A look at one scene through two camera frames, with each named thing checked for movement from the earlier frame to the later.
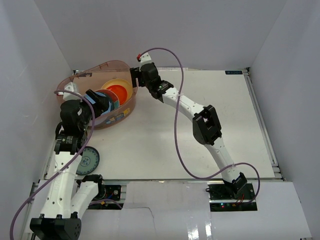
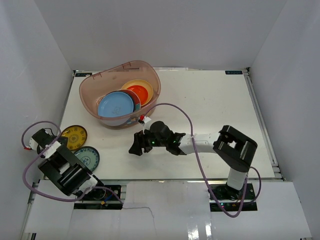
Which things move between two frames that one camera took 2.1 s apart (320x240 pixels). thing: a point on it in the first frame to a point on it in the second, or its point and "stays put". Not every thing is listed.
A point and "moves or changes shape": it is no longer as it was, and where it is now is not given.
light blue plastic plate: x=91 y=100 to x=115 y=104
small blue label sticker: x=234 y=72 stays put
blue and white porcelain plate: x=90 y=161 stays put
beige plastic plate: x=119 y=82 moves or changes shape
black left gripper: x=99 y=100 to x=40 y=136
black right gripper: x=136 y=73 to x=140 y=142
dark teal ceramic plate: x=112 y=106 to x=134 y=104
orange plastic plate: x=121 y=92 to x=141 y=92
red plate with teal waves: x=111 y=95 to x=136 y=98
